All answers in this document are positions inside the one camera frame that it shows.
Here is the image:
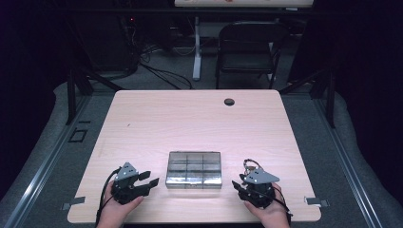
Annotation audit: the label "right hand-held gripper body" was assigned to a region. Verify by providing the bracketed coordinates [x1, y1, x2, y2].
[241, 168, 280, 209]

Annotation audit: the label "metal floor rail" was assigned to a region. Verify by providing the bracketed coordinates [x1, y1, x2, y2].
[312, 94, 385, 228]
[2, 94, 93, 228]

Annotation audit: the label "black metal stand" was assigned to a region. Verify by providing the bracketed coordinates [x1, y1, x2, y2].
[64, 65, 125, 126]
[278, 66, 337, 129]

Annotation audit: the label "black folding chair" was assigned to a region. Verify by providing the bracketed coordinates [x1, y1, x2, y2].
[215, 20, 291, 90]

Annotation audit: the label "grey tape piece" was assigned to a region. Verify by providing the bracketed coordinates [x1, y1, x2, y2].
[60, 196, 86, 212]
[303, 196, 331, 209]

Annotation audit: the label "black floor cables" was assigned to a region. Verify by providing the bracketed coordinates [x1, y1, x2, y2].
[138, 44, 194, 91]

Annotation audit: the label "white table leg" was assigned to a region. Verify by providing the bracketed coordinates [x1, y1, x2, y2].
[192, 16, 203, 82]

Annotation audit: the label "person's right hand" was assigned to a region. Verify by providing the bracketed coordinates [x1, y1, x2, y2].
[242, 184, 291, 228]

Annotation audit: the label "person's left hand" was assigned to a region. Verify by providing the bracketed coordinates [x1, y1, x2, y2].
[95, 181, 145, 228]

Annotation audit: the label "clear plastic compartment box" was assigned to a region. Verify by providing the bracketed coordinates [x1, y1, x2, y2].
[164, 150, 223, 190]

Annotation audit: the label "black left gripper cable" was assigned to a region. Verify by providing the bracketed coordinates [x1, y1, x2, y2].
[95, 166, 122, 226]

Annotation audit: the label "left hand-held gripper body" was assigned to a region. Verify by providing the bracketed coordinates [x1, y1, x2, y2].
[110, 161, 150, 205]

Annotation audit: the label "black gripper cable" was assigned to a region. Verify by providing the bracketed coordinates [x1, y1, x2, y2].
[95, 166, 122, 226]
[271, 184, 295, 226]

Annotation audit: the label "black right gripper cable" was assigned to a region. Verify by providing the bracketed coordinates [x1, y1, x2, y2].
[271, 184, 295, 226]

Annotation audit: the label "dark computer equipment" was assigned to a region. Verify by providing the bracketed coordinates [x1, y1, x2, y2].
[74, 12, 141, 74]

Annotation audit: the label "small component with coloured wires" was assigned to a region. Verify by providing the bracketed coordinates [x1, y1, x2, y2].
[242, 158, 263, 176]

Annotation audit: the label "black tape square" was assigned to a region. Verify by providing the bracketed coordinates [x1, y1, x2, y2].
[67, 126, 88, 143]

